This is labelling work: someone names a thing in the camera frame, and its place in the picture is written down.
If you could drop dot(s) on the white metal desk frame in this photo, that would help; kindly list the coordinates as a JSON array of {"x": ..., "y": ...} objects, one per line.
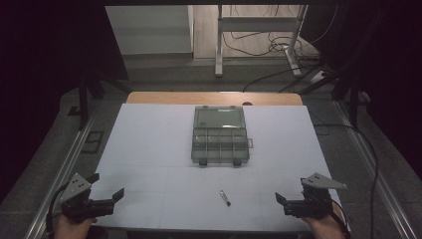
[{"x": 257, "y": 24}]

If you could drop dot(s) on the black metal stand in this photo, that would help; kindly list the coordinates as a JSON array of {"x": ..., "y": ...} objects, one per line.
[
  {"x": 83, "y": 99},
  {"x": 353, "y": 99}
]

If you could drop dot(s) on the grey marker pen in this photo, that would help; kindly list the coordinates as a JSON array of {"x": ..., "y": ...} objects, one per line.
[{"x": 225, "y": 197}]

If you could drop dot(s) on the aluminium rail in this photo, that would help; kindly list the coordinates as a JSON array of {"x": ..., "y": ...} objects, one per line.
[
  {"x": 63, "y": 172},
  {"x": 371, "y": 156}
]

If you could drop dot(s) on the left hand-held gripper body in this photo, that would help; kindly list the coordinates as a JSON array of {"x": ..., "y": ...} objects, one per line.
[{"x": 77, "y": 191}]

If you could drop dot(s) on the black floor frame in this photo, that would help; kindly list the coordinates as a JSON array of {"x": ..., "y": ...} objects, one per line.
[{"x": 93, "y": 142}]

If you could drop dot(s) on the white table cover sheet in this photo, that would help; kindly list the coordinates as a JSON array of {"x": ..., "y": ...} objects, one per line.
[{"x": 159, "y": 149}]

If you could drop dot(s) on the white power strip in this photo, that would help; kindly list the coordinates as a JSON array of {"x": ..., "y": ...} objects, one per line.
[{"x": 317, "y": 77}]

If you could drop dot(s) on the person's left hand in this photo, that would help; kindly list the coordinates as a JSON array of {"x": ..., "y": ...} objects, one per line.
[{"x": 69, "y": 229}]

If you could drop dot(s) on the person's right hand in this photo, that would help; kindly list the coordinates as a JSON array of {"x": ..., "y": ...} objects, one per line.
[{"x": 326, "y": 228}]

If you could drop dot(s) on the white panel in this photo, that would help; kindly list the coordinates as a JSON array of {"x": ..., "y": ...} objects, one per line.
[{"x": 149, "y": 30}]

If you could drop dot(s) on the clear plastic organizer box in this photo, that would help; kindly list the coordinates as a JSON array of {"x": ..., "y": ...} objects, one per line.
[{"x": 219, "y": 146}]

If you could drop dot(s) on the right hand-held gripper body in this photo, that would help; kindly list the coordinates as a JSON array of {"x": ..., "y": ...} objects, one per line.
[{"x": 315, "y": 199}]

